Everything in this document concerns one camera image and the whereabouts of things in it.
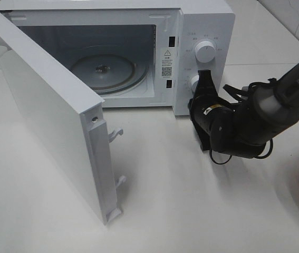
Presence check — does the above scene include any lower white microwave knob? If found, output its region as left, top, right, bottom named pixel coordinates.
left=189, top=75, right=199, bottom=93

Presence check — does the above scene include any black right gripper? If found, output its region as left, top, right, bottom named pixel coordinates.
left=189, top=70, right=235, bottom=153

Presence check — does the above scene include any white microwave door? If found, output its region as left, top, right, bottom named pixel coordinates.
left=0, top=13, right=125, bottom=224

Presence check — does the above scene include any upper white microwave knob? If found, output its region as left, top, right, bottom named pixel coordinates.
left=195, top=40, right=217, bottom=63

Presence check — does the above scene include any white microwave knob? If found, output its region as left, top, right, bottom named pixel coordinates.
left=195, top=40, right=217, bottom=63
left=189, top=75, right=199, bottom=93

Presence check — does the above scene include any white microwave oven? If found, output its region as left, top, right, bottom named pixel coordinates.
left=0, top=1, right=235, bottom=115

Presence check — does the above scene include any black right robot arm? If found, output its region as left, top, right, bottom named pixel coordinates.
left=188, top=63, right=299, bottom=159

